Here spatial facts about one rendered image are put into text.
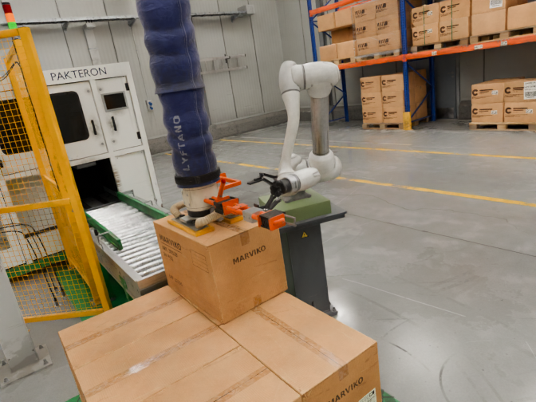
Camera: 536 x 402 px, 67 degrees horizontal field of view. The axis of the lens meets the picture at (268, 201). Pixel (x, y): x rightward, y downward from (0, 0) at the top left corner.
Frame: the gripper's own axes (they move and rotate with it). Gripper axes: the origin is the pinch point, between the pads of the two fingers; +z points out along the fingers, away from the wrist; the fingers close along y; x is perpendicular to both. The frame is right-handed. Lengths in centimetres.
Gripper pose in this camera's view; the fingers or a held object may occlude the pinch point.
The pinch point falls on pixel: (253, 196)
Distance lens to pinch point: 193.3
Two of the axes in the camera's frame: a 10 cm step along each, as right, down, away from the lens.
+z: -8.0, 2.9, -5.3
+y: 1.5, 9.5, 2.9
